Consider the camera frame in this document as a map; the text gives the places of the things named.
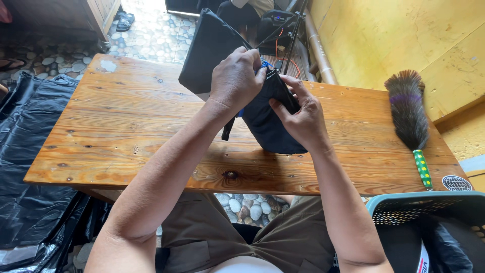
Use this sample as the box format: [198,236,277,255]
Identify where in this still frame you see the person's right hand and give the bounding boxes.
[269,75,331,153]

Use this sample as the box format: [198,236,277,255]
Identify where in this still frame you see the person's left hand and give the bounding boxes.
[208,46,268,114]

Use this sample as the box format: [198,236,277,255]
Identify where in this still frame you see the black fabric pouch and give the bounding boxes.
[222,68,308,155]

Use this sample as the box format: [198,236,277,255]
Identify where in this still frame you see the large black fabric bag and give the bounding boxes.
[178,8,254,95]

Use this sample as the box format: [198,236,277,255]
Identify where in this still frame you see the black device case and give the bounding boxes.
[257,10,297,55]

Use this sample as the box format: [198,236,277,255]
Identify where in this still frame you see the brown cardboard tube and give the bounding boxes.
[303,9,338,85]

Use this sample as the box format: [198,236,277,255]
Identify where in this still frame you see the black tripod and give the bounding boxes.
[256,0,309,76]

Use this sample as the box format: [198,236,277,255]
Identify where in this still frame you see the black sandals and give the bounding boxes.
[114,11,135,32]

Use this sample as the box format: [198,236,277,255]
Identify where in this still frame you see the person's brown trousers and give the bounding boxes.
[161,193,336,273]

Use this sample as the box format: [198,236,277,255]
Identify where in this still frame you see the teal plastic basket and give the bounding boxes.
[365,191,485,243]

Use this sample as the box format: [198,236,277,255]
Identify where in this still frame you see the person's white shirt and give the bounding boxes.
[206,256,284,273]

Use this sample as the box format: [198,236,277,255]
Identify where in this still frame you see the round globe sticker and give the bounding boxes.
[442,175,473,192]

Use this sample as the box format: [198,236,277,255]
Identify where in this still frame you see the wooden cabinet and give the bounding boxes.
[0,0,122,43]

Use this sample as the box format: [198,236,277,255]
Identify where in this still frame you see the black plastic bag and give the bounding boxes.
[375,216,485,273]

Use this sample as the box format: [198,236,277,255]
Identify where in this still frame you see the brown slipper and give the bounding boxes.
[0,58,26,72]

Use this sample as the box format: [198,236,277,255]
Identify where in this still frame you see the black plastic sheet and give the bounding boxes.
[0,71,112,273]

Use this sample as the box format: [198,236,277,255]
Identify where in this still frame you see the blue drawstring cord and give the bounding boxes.
[237,59,274,118]

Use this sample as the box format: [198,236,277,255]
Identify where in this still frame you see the red cable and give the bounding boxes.
[275,28,301,79]

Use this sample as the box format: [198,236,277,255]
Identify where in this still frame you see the brown feather duster green handle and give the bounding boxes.
[384,69,434,191]

